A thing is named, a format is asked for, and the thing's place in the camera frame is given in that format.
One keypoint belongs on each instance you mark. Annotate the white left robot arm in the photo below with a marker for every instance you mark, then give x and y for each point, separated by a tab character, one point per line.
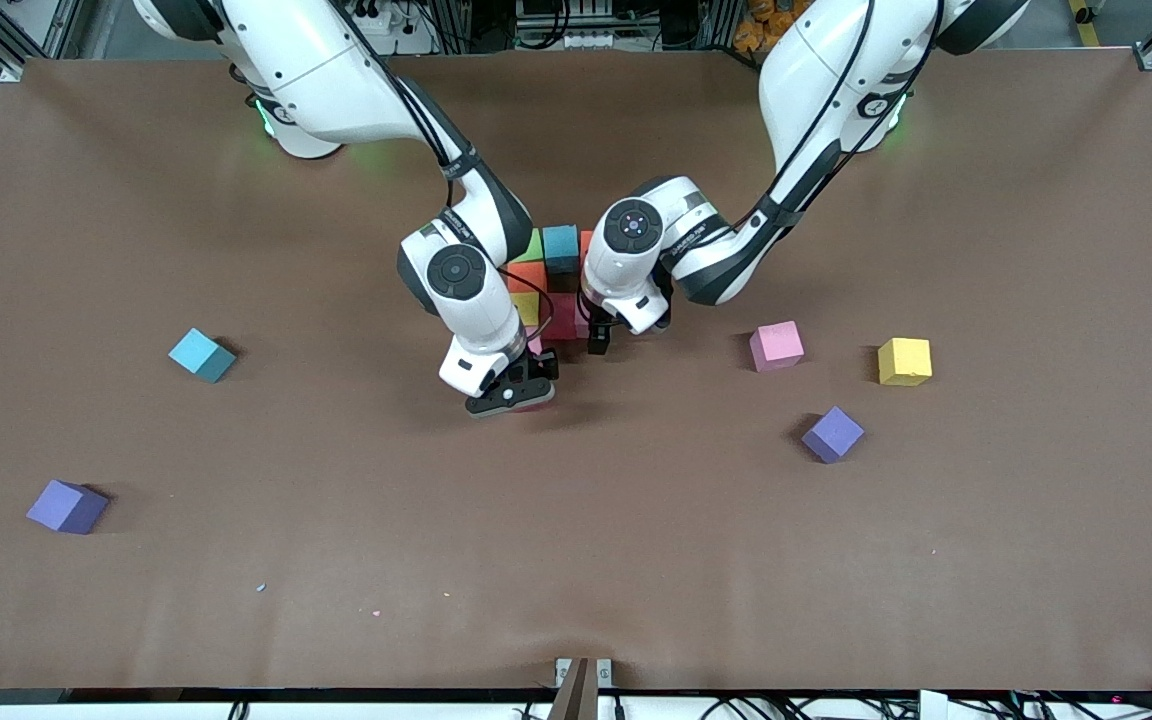
816	90

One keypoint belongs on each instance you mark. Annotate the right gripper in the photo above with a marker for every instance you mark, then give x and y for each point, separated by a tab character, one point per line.
540	366

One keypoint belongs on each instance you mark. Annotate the pink foam cube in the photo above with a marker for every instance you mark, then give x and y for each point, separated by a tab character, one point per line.
535	342
582	320
776	346

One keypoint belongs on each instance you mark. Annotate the yellow foam cube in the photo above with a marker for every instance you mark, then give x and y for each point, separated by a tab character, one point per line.
528	308
904	361

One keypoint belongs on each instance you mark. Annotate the small white box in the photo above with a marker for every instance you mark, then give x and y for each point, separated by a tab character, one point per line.
933	705

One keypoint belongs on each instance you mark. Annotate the teal foam cube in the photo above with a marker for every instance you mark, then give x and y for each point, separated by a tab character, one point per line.
561	249
198	352

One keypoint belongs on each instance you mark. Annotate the pile of orange items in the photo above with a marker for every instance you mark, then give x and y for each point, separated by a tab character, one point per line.
761	28

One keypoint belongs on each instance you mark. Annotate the metal bracket with wooden stick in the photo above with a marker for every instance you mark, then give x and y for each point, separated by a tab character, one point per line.
581	690

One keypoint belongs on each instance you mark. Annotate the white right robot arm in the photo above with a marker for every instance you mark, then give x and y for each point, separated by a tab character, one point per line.
336	70

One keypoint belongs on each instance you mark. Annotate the green foam cube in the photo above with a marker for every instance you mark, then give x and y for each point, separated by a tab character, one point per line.
534	247

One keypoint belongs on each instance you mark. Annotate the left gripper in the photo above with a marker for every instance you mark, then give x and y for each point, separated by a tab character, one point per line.
599	335

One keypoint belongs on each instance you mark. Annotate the orange foam cube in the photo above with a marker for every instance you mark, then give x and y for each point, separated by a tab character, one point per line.
585	248
528	278

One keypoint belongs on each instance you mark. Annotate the brown table cover sheet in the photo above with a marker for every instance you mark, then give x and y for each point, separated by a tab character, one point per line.
576	580

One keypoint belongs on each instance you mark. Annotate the purple foam cube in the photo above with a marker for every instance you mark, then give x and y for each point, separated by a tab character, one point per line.
64	504
832	434

